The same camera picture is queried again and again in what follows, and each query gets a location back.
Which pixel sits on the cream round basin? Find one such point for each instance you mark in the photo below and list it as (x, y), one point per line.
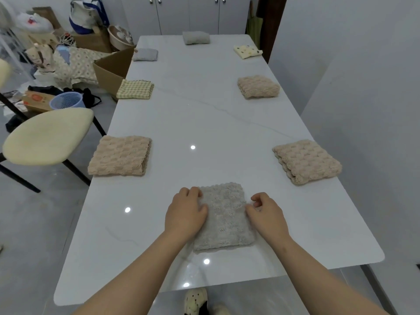
(120, 37)

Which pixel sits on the green checked cloth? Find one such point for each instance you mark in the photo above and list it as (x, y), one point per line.
(135, 89)

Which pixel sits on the blue plastic basket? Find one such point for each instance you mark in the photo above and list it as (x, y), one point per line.
(65, 101)

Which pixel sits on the person's right forearm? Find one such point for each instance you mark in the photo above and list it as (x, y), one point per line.
(325, 282)

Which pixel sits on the yellow polka dot cloth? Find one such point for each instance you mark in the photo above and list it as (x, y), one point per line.
(247, 51)

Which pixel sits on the beige textured towel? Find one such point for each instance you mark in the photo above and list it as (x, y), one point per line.
(119, 155)
(306, 162)
(258, 86)

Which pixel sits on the person's left forearm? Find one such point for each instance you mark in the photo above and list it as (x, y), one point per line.
(131, 282)

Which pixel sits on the dark brown wooden door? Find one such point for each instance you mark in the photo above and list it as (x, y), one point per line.
(274, 26)

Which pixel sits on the person's left hand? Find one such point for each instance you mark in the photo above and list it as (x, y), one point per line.
(185, 216)

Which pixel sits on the brown cardboard box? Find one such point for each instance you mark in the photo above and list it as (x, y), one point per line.
(113, 70)
(93, 42)

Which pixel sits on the light blue cloth item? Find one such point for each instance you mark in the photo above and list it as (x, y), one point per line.
(63, 54)

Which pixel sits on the white red printed plastic bag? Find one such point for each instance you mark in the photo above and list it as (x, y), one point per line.
(34, 22)

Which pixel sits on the person's right hand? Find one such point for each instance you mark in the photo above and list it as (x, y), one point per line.
(270, 223)

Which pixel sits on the white cabinet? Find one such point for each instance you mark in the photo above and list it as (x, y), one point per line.
(187, 14)

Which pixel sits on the grey floral cloth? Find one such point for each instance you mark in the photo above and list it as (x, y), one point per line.
(145, 55)

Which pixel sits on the white marble table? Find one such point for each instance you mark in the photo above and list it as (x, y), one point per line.
(203, 121)

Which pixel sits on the grey fluffy towel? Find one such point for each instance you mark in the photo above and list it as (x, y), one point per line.
(226, 219)
(196, 38)

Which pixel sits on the cream seat chair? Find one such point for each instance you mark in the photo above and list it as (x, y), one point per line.
(49, 136)
(4, 73)

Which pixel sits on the beige patterned cushion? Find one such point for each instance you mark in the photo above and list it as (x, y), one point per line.
(82, 63)

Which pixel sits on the blue and white bag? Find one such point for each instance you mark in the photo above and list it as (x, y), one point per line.
(88, 14)

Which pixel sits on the cream perforated clog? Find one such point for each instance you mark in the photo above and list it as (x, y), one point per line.
(222, 310)
(195, 300)

